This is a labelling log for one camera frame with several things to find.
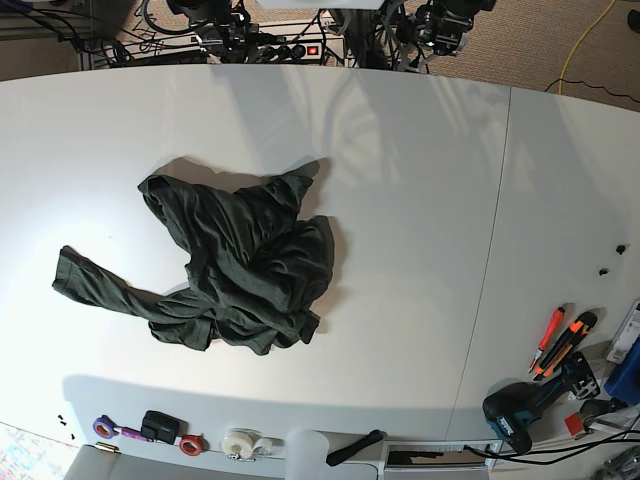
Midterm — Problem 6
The black power strip red switch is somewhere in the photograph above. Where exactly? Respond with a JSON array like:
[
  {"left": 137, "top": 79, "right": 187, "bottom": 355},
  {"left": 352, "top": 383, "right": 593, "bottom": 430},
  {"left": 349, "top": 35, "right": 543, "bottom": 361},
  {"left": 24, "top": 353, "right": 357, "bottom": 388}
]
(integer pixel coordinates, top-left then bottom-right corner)
[{"left": 219, "top": 42, "right": 324, "bottom": 64}]

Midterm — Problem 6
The teal black cordless drill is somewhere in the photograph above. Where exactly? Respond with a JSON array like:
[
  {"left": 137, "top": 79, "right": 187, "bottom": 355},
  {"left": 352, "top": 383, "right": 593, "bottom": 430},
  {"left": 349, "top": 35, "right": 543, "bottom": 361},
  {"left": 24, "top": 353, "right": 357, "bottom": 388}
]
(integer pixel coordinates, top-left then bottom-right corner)
[{"left": 482, "top": 352, "right": 600, "bottom": 455}]

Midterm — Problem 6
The red square tag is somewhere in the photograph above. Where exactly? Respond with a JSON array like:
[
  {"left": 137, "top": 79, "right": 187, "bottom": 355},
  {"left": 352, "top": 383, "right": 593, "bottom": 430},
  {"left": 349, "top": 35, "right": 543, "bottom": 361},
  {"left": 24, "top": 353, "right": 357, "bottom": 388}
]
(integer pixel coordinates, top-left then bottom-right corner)
[{"left": 564, "top": 413, "right": 585, "bottom": 437}]

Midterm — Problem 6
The dark green t-shirt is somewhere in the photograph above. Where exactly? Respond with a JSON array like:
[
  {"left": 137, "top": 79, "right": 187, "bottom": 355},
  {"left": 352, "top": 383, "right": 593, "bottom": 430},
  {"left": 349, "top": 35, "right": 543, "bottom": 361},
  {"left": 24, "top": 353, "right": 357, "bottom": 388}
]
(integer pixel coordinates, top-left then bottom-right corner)
[{"left": 52, "top": 172, "right": 333, "bottom": 356}]

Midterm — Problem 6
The red tape roll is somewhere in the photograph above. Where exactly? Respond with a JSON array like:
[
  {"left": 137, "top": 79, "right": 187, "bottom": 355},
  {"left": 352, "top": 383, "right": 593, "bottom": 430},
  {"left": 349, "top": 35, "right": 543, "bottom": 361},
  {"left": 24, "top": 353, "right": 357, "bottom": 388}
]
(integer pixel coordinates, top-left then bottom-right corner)
[{"left": 179, "top": 435, "right": 205, "bottom": 457}]

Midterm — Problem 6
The white plastic cup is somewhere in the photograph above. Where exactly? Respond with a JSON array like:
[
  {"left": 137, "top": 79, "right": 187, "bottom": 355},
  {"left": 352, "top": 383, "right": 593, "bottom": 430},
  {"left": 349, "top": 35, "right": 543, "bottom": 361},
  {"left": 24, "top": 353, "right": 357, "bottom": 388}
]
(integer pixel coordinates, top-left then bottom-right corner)
[{"left": 284, "top": 430, "right": 329, "bottom": 480}]

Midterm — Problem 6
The black robot arm, image right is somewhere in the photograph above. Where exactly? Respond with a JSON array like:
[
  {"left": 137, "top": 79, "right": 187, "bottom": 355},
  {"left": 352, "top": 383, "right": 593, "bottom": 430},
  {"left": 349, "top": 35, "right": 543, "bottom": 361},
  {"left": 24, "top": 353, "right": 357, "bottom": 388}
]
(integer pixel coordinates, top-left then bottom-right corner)
[{"left": 396, "top": 0, "right": 497, "bottom": 73}]

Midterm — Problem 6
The orange black utility knife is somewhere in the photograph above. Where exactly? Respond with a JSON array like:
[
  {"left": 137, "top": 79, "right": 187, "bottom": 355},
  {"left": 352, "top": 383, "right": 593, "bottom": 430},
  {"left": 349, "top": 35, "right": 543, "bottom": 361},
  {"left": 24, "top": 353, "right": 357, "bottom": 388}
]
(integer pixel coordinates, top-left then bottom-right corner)
[{"left": 533, "top": 311, "right": 598, "bottom": 382}]

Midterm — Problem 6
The black robot arm, image left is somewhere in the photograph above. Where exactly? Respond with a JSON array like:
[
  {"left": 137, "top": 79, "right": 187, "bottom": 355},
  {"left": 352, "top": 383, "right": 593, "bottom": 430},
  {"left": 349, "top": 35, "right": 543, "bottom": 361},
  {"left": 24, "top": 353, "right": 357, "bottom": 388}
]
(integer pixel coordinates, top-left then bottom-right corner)
[{"left": 167, "top": 0, "right": 257, "bottom": 63}]

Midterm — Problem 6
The yellow cable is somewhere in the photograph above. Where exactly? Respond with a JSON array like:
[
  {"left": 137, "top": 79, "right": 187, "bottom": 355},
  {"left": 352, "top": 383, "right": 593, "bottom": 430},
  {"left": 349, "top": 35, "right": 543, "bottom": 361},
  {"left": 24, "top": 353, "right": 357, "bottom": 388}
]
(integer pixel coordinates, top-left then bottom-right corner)
[{"left": 558, "top": 0, "right": 619, "bottom": 95}]

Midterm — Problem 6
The blue box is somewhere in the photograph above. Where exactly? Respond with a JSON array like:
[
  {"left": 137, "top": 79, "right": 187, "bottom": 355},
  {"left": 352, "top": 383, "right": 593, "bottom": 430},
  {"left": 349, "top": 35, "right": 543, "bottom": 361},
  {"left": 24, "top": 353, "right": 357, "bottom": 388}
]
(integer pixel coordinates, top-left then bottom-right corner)
[{"left": 604, "top": 340, "right": 640, "bottom": 406}]

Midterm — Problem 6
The black action camera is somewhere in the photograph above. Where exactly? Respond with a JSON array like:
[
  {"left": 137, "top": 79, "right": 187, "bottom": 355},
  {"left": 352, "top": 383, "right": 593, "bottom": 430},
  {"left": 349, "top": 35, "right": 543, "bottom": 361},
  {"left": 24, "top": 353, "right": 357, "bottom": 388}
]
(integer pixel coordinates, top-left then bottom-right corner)
[{"left": 140, "top": 410, "right": 181, "bottom": 445}]

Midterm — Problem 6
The purple tape roll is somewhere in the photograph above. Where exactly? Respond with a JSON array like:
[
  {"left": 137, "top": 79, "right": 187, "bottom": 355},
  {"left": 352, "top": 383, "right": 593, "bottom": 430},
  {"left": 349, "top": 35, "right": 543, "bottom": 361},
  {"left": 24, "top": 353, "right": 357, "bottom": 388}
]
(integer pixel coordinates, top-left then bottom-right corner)
[{"left": 92, "top": 415, "right": 118, "bottom": 439}]

